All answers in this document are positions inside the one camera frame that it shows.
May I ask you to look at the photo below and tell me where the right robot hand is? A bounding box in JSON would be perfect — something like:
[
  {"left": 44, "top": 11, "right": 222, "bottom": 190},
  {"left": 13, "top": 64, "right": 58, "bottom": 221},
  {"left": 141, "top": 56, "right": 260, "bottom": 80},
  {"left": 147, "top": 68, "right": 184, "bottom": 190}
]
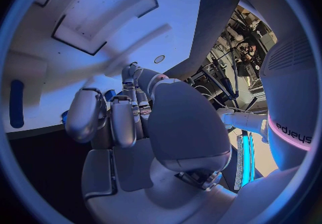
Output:
[{"left": 64, "top": 62, "right": 238, "bottom": 224}]

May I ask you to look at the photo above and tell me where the white task board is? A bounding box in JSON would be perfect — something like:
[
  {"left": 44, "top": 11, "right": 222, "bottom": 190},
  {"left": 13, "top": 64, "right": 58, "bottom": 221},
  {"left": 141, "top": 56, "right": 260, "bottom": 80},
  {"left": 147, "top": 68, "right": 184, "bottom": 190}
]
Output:
[{"left": 4, "top": 0, "right": 206, "bottom": 134}]

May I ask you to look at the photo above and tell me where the glowing light bar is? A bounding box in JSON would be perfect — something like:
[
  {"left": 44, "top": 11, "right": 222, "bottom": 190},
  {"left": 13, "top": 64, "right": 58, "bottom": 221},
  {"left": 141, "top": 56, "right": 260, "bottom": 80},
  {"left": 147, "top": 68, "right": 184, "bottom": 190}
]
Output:
[{"left": 234, "top": 130, "right": 257, "bottom": 190}]

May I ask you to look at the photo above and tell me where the blue block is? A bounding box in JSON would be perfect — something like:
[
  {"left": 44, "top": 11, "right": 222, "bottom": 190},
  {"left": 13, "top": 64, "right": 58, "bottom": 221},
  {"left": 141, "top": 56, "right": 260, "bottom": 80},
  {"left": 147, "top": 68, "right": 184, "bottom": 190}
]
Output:
[{"left": 103, "top": 89, "right": 117, "bottom": 102}]

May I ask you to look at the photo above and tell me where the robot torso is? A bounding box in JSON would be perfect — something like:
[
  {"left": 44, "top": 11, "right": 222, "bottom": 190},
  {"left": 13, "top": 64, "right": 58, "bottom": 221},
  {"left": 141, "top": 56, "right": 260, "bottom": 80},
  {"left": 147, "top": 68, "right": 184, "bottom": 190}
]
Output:
[{"left": 258, "top": 35, "right": 317, "bottom": 171}]

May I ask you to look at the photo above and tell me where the blue plug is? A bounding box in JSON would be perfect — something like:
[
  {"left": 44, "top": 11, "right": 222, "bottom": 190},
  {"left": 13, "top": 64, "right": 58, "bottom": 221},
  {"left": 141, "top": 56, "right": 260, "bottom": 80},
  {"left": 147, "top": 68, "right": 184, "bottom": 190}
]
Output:
[{"left": 61, "top": 110, "right": 71, "bottom": 125}]

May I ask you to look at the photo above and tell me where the long blue peg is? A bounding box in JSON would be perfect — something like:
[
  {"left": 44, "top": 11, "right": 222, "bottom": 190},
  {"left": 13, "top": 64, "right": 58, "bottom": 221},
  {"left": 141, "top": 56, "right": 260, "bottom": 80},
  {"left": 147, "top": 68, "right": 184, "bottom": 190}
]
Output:
[{"left": 9, "top": 79, "right": 26, "bottom": 129}]

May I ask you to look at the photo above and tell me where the white cable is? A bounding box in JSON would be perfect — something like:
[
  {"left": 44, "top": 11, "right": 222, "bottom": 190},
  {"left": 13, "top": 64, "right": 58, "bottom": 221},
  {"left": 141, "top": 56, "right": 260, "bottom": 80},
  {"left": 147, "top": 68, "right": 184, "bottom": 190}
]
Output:
[{"left": 193, "top": 84, "right": 252, "bottom": 112}]

